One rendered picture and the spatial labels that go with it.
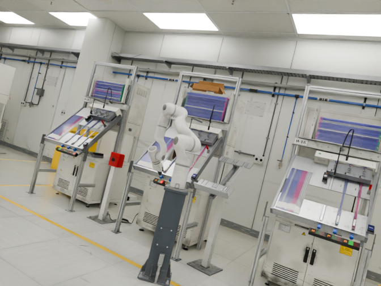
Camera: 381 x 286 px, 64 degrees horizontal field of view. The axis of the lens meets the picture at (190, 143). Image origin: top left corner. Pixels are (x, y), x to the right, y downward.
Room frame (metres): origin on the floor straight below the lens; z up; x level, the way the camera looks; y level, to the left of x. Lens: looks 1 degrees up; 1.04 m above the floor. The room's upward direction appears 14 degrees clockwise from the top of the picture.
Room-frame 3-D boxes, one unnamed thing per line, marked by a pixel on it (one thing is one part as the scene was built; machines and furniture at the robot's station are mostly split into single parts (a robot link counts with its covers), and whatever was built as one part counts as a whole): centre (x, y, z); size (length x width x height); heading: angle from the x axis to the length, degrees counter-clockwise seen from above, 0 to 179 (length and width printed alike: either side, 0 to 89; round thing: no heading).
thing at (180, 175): (2.37, 0.02, 0.79); 0.19 x 0.19 x 0.18
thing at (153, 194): (3.54, -0.08, 0.31); 0.70 x 0.65 x 0.62; 62
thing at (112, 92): (4.23, 1.19, 0.95); 1.35 x 0.82 x 1.90; 152
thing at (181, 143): (2.35, 0.04, 1.00); 0.19 x 0.12 x 0.24; 126
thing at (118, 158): (3.46, 0.78, 0.39); 0.24 x 0.24 x 0.78; 62
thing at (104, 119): (4.04, 1.28, 0.66); 1.01 x 0.73 x 1.31; 152
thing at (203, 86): (3.72, -0.12, 1.82); 0.68 x 0.30 x 0.20; 62
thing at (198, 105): (3.40, -0.07, 1.52); 0.51 x 0.13 x 0.27; 62
